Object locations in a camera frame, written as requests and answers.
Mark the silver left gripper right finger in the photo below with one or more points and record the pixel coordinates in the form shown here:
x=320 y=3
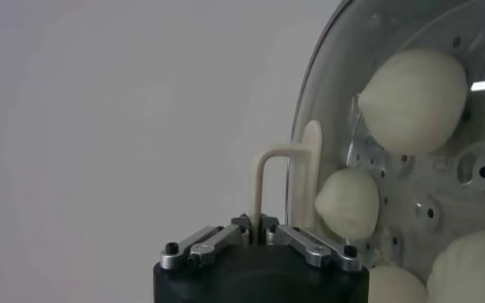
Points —
x=312 y=247

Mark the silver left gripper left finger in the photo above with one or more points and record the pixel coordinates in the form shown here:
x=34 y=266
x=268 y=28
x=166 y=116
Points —
x=209 y=247

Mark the white steamed baozi bun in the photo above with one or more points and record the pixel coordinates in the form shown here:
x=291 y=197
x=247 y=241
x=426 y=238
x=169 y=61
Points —
x=470 y=271
x=394 y=286
x=415 y=101
x=347 y=203

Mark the round glass pot lid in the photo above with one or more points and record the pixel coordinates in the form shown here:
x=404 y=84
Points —
x=312 y=164

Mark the stainless steel steamer basket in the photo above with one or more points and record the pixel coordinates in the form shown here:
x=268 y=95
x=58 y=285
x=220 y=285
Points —
x=439 y=197

